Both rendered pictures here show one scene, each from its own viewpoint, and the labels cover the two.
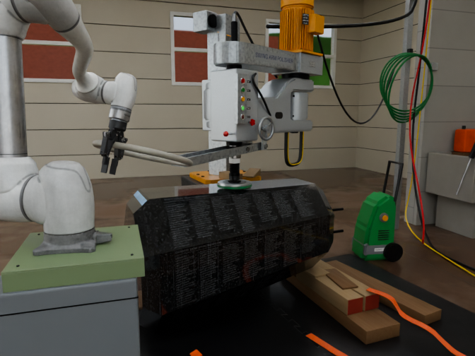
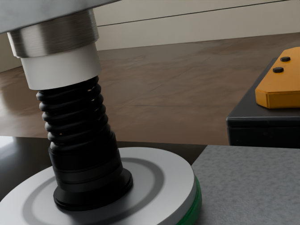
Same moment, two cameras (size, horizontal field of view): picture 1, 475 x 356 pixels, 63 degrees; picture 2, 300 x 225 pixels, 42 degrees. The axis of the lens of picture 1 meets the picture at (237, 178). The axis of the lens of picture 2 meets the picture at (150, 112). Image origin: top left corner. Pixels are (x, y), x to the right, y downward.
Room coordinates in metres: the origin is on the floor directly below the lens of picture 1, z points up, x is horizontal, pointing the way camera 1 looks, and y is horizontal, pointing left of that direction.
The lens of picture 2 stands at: (2.24, -0.33, 1.05)
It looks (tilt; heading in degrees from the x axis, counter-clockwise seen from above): 17 degrees down; 54
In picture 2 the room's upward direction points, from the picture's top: 11 degrees counter-clockwise
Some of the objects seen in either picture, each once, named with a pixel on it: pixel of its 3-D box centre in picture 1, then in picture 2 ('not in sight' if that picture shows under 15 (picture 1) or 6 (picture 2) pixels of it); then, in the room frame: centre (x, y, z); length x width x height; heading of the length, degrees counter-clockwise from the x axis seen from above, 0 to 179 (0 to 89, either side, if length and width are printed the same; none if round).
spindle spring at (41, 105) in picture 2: (234, 166); (71, 102); (2.40, 0.02, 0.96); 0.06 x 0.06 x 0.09
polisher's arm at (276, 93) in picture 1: (274, 111); not in sight; (2.69, -0.25, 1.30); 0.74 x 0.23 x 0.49; 138
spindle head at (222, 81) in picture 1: (242, 108); not in sight; (2.46, -0.03, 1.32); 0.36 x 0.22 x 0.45; 138
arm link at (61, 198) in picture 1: (64, 195); not in sight; (1.22, 0.56, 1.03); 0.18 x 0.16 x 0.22; 81
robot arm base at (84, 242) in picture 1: (76, 236); not in sight; (1.22, 0.53, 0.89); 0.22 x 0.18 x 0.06; 100
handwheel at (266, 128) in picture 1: (261, 128); not in sight; (2.41, -0.15, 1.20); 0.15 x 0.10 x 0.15; 138
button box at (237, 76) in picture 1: (240, 99); not in sight; (2.28, -0.02, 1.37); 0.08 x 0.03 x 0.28; 138
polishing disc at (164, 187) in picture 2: (234, 182); (95, 194); (2.40, 0.02, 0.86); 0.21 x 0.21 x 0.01
